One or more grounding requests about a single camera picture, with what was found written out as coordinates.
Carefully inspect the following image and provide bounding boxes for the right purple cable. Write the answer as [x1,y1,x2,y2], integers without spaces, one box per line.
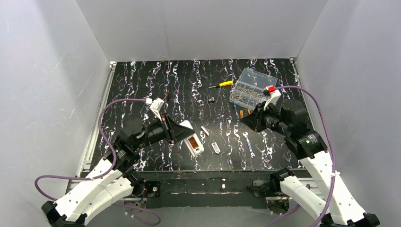
[268,86,336,227]

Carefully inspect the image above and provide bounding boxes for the remote battery cover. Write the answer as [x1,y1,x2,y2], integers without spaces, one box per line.
[211,142,221,155]

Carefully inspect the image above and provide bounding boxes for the orange battery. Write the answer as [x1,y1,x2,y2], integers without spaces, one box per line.
[239,109,252,119]

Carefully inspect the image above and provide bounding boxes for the silver open-end wrench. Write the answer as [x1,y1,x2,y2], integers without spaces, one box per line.
[243,132,256,158]

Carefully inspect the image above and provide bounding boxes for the aluminium frame rail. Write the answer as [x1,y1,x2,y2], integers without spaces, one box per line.
[66,61,117,192]

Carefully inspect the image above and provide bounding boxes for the yellow handled screwdriver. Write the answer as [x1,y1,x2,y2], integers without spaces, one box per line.
[209,80,234,89]

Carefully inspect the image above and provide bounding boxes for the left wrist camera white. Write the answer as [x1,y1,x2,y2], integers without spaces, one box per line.
[145,98,165,120]

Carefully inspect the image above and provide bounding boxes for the white remote control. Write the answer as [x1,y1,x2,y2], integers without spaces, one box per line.
[179,120,204,157]

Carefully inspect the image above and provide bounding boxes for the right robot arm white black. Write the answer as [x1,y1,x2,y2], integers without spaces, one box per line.
[240,100,380,227]

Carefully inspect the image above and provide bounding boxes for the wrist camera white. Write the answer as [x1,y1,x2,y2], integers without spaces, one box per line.
[145,98,165,120]
[262,86,281,110]

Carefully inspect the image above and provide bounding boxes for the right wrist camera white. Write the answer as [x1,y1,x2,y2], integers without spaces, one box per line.
[262,86,281,110]

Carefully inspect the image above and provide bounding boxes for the clear plastic screw box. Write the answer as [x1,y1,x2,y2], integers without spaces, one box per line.
[229,69,278,110]

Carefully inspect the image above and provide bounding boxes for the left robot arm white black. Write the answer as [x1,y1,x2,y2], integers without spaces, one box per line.
[42,115,204,227]

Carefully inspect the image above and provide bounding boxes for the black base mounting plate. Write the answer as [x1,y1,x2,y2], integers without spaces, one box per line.
[140,170,288,209]

